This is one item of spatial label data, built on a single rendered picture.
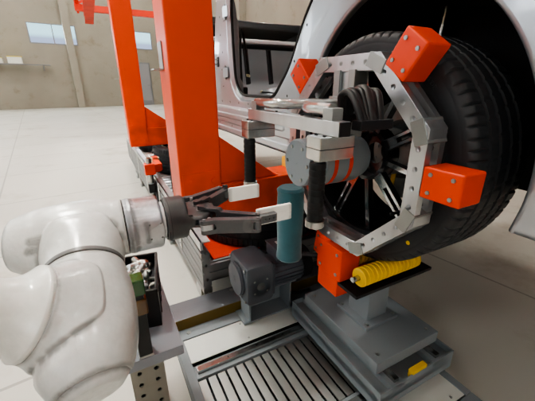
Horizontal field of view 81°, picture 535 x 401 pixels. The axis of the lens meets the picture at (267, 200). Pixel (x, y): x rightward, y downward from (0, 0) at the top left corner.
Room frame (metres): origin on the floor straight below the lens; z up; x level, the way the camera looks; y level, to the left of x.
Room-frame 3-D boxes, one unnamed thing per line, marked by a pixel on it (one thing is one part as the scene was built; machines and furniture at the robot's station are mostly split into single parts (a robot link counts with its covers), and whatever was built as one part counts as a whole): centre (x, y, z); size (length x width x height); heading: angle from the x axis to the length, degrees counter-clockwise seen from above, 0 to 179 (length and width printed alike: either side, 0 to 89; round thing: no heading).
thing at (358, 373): (0.98, -0.38, 0.13); 0.50 x 0.36 x 0.10; 28
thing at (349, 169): (0.87, -0.17, 0.85); 0.21 x 0.14 x 0.14; 118
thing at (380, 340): (0.98, -0.38, 0.32); 0.40 x 0.30 x 0.28; 28
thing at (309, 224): (0.64, -0.11, 0.83); 0.04 x 0.04 x 0.16
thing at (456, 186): (0.63, -0.39, 0.85); 0.09 x 0.08 x 0.07; 28
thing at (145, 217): (0.47, 0.20, 0.83); 0.09 x 0.06 x 0.09; 28
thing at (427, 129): (0.90, -0.23, 0.85); 0.54 x 0.07 x 0.54; 28
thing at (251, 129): (0.95, 0.03, 0.93); 0.09 x 0.05 x 0.05; 118
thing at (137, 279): (0.57, 0.29, 0.64); 0.04 x 0.04 x 0.04; 28
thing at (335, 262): (0.92, -0.27, 0.48); 0.16 x 0.12 x 0.17; 118
